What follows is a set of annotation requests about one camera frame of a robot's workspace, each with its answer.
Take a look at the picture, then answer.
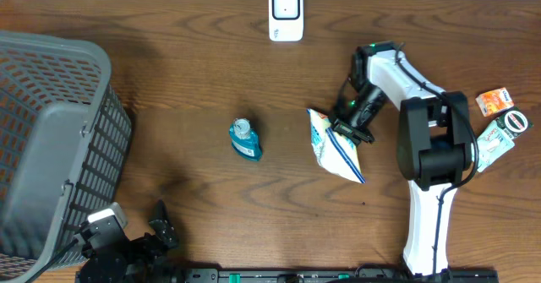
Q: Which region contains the yellow snack bag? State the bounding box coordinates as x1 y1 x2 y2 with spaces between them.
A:
307 108 366 183

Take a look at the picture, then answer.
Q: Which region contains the blue clear plastic bottle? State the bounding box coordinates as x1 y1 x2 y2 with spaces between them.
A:
229 118 262 161

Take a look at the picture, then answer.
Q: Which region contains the green wet wipes pack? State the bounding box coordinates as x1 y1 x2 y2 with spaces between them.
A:
477 120 515 172

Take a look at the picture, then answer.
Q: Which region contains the orange tissue pack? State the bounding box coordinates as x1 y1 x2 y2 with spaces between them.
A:
475 87 514 117

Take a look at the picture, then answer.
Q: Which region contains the dark green round-logo packet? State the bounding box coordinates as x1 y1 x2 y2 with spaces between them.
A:
495 106 533 140

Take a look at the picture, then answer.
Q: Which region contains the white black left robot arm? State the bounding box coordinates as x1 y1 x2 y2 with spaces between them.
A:
75 200 185 283

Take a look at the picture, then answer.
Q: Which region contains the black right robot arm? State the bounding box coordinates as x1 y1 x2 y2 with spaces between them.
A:
330 41 479 281

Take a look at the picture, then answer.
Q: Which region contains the white barcode scanner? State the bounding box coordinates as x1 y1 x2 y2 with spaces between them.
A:
268 0 304 42

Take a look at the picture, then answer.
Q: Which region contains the grey plastic basket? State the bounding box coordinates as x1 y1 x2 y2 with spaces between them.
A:
1 31 132 282

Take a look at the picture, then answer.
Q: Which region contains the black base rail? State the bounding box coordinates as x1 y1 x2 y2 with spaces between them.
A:
181 264 500 283

